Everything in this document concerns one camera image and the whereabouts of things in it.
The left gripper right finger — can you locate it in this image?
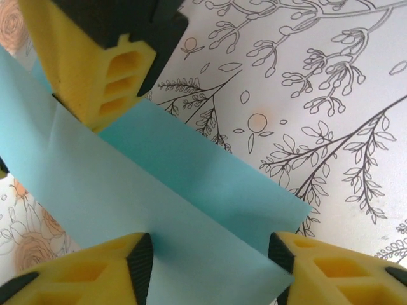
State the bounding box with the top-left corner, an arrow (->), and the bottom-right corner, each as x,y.
268,231 -> 407,305

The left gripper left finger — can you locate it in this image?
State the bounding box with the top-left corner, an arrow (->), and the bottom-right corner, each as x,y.
0,231 -> 155,305

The floral printed table cover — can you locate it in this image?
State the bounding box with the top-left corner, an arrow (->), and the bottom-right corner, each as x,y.
0,0 -> 407,305

